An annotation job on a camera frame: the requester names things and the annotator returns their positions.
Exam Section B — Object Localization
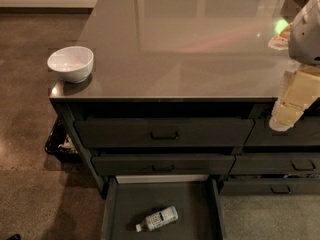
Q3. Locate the white ceramic bowl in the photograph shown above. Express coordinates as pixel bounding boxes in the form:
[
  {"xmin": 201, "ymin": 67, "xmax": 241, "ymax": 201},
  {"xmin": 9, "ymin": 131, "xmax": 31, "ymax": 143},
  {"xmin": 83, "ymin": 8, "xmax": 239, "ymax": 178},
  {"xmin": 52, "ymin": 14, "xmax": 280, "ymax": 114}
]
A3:
[{"xmin": 47, "ymin": 46, "xmax": 94, "ymax": 83}]

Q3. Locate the top left dark drawer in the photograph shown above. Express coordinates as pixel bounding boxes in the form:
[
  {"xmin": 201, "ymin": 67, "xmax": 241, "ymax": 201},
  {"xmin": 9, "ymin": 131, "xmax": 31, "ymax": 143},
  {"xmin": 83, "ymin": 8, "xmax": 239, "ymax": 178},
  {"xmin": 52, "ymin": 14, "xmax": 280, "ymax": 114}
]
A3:
[{"xmin": 74, "ymin": 118, "xmax": 254, "ymax": 148}]

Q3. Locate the top right dark drawer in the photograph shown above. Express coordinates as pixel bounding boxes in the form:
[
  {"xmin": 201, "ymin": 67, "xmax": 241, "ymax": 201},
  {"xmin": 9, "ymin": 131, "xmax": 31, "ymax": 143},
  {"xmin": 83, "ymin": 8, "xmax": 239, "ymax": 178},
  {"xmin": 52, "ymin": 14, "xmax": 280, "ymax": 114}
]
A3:
[{"xmin": 246, "ymin": 117, "xmax": 320, "ymax": 147}]

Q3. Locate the dark cabinet frame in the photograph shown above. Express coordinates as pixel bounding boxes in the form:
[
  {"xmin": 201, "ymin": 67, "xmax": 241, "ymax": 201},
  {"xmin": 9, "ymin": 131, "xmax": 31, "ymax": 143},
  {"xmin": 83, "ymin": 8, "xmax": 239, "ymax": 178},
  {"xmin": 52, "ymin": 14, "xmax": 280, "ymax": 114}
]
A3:
[{"xmin": 52, "ymin": 98, "xmax": 320, "ymax": 192}]

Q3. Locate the open bottom left drawer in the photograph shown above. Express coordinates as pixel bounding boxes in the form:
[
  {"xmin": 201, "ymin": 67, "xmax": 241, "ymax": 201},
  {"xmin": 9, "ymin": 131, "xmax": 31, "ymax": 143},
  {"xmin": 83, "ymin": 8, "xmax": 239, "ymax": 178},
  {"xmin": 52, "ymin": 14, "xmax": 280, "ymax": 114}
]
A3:
[{"xmin": 101, "ymin": 177, "xmax": 227, "ymax": 240}]

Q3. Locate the bottom right dark drawer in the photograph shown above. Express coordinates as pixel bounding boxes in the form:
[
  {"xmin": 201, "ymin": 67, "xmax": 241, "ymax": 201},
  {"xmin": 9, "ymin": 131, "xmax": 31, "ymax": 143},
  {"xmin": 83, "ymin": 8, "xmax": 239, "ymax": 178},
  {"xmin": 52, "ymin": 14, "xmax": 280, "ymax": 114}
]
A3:
[{"xmin": 220, "ymin": 178, "xmax": 320, "ymax": 195}]

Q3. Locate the black bin beside cabinet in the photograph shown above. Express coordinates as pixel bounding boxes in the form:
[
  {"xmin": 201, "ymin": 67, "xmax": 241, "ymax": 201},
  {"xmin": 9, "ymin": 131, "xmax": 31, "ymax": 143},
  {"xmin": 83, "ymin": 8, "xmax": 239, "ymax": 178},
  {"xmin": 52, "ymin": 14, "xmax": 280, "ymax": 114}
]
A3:
[{"xmin": 45, "ymin": 119, "xmax": 82, "ymax": 163}]

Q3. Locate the middle left dark drawer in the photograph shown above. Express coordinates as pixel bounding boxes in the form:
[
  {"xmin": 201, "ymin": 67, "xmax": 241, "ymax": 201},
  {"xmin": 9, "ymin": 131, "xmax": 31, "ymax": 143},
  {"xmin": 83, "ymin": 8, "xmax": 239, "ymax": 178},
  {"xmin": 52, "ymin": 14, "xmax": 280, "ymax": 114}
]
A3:
[{"xmin": 92, "ymin": 153, "xmax": 234, "ymax": 176}]

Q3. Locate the clear plastic water bottle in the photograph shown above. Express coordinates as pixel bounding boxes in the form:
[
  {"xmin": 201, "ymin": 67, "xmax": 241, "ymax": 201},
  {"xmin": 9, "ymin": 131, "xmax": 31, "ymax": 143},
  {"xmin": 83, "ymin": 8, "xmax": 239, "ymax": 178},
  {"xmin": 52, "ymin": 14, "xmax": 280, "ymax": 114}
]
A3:
[{"xmin": 136, "ymin": 206, "xmax": 179, "ymax": 232}]

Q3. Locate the dark drawer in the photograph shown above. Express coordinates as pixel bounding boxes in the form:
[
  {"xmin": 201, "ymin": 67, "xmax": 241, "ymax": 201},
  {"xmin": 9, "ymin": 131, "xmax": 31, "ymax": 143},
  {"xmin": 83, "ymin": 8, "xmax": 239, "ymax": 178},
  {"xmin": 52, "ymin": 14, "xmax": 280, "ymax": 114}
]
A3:
[
  {"xmin": 220, "ymin": 178, "xmax": 320, "ymax": 195},
  {"xmin": 230, "ymin": 153, "xmax": 320, "ymax": 175},
  {"xmin": 246, "ymin": 117, "xmax": 320, "ymax": 147},
  {"xmin": 74, "ymin": 118, "xmax": 254, "ymax": 148},
  {"xmin": 92, "ymin": 153, "xmax": 234, "ymax": 176}
]

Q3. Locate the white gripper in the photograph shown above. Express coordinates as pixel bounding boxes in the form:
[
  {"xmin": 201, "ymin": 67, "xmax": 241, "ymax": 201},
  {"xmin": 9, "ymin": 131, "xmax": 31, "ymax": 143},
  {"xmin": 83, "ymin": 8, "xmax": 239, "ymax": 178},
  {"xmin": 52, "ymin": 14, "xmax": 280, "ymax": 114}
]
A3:
[{"xmin": 269, "ymin": 65, "xmax": 320, "ymax": 132}]

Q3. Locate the middle right dark drawer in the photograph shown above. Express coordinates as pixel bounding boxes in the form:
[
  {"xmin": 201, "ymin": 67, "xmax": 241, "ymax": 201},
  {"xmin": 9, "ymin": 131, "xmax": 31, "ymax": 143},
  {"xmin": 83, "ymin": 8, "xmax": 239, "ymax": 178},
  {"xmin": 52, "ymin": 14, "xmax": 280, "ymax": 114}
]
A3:
[{"xmin": 230, "ymin": 153, "xmax": 320, "ymax": 175}]

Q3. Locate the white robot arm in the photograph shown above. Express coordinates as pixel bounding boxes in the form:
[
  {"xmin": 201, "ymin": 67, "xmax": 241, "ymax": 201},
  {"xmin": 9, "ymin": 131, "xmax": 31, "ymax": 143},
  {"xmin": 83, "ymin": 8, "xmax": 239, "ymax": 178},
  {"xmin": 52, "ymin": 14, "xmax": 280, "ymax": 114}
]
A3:
[{"xmin": 269, "ymin": 0, "xmax": 320, "ymax": 132}]

